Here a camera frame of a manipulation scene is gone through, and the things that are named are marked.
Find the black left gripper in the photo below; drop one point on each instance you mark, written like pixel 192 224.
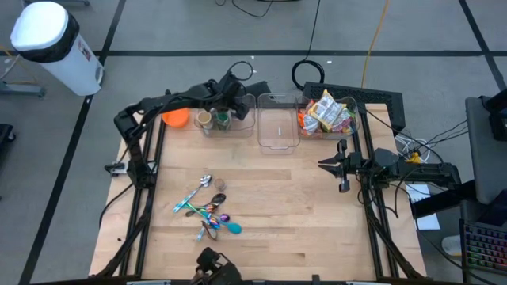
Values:
pixel 231 89

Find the white lid spice jar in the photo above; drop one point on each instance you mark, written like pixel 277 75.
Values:
pixel 213 112

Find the green label spice jar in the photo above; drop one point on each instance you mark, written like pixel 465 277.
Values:
pixel 223 120

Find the white paper sheet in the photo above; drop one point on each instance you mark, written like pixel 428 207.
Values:
pixel 429 223

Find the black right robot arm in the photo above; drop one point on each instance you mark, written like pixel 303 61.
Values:
pixel 416 172

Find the black table edge clip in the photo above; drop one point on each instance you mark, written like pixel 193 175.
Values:
pixel 315 278

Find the clear plastic bin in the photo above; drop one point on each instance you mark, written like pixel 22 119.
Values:
pixel 245 130
pixel 328 137
pixel 277 142

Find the grey metal bar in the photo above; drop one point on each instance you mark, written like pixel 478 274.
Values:
pixel 59 2

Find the grey side desk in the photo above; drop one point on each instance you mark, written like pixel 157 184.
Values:
pixel 487 166

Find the yellow edged ramen packet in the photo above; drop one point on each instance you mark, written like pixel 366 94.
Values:
pixel 326 111

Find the black aluminium table frame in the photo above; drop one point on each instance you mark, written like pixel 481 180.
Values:
pixel 285 283

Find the small clear glass jar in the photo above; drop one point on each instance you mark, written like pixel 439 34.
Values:
pixel 220 185

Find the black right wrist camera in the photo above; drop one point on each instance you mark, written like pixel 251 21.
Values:
pixel 344 186

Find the black angled plate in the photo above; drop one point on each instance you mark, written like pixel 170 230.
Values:
pixel 259 89

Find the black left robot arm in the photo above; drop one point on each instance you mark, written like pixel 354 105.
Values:
pixel 134 158

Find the tan lid spice jar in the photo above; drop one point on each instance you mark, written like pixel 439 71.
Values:
pixel 204 118

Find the orange plastic bowl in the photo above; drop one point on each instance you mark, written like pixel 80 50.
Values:
pixel 175 118

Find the white computer mouse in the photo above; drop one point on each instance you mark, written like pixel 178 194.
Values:
pixel 451 246

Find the black floor stand foot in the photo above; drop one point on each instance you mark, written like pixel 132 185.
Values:
pixel 6 134

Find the dark bulky object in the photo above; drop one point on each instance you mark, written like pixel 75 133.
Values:
pixel 210 259

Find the backlit black keyboard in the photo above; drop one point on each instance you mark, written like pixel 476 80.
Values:
pixel 485 247

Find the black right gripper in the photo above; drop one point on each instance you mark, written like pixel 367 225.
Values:
pixel 350 164

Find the white trash can black bag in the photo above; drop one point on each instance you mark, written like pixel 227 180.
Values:
pixel 43 23

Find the grey left arm base plate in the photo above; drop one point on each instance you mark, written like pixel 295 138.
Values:
pixel 120 168

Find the purple bowl metal spoon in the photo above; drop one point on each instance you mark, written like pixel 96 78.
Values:
pixel 224 217

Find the teal plastic spoon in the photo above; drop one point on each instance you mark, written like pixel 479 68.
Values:
pixel 234 228

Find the black box device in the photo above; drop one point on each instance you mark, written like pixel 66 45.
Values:
pixel 500 118

